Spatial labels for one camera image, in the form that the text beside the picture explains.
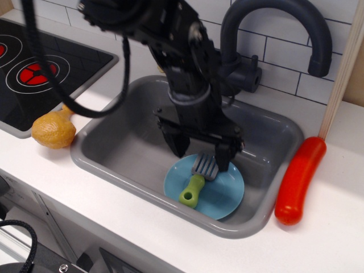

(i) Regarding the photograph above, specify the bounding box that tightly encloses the yellow toy chicken drumstick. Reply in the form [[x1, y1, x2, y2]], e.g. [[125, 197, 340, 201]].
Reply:
[[31, 105, 76, 150]]

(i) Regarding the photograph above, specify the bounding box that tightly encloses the dark grey toy faucet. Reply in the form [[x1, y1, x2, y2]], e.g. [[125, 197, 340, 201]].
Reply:
[[220, 0, 333, 93]]

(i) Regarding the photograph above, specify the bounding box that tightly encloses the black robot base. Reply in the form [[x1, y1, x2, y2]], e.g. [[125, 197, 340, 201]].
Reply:
[[0, 218, 143, 273]]

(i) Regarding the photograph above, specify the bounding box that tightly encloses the red toy sausage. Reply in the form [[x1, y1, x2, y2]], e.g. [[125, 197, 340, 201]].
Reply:
[[275, 136, 326, 226]]

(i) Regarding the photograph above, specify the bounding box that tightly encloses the grey plastic sink basin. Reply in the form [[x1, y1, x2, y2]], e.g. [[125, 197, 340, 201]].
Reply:
[[71, 76, 304, 239]]

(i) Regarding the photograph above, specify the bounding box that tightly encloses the blue plastic plate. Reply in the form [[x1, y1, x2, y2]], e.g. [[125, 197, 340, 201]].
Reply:
[[164, 154, 245, 220]]

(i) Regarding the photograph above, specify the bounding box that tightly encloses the black braided cable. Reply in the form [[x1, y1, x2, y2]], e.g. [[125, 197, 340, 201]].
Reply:
[[21, 0, 131, 119]]

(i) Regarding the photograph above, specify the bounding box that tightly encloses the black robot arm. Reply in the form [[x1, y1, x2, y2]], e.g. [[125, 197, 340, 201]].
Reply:
[[77, 1, 243, 172]]

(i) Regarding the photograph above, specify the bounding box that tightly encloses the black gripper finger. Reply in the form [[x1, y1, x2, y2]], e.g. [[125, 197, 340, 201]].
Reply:
[[158, 121, 190, 158], [215, 142, 242, 172]]

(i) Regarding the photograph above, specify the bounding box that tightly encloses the black toy stovetop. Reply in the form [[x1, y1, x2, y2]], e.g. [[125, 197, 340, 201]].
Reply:
[[1, 19, 118, 138]]

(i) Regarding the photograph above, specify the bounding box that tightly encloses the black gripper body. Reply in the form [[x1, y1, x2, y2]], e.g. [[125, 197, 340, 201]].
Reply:
[[154, 88, 244, 149]]

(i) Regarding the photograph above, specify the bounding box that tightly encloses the light wooden post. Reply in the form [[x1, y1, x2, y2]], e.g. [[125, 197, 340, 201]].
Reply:
[[318, 0, 363, 141]]

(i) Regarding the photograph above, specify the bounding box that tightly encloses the green handled grey spatula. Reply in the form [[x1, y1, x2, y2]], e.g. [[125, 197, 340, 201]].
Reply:
[[179, 152, 219, 209]]

